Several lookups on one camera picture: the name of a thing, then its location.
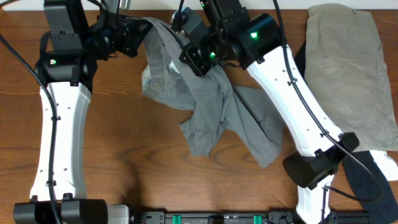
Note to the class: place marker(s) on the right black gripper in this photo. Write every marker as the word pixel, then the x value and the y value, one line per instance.
pixel 193 58

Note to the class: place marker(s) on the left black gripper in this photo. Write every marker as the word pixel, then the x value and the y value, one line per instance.
pixel 130 36

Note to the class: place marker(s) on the grey shorts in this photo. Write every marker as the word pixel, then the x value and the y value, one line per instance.
pixel 216 103

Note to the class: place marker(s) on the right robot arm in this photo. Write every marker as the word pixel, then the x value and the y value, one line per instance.
pixel 227 32

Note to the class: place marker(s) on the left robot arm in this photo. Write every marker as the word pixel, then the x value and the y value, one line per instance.
pixel 69 53

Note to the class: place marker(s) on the black garment with logo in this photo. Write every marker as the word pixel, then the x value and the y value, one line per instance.
pixel 300 59

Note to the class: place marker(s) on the khaki shorts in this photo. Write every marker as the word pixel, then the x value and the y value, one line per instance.
pixel 346 71

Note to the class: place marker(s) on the dark navy garment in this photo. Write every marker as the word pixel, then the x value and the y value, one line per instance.
pixel 363 186

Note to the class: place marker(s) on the white garment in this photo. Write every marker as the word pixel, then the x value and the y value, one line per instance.
pixel 386 164

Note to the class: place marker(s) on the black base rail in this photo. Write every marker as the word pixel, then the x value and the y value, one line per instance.
pixel 274 217

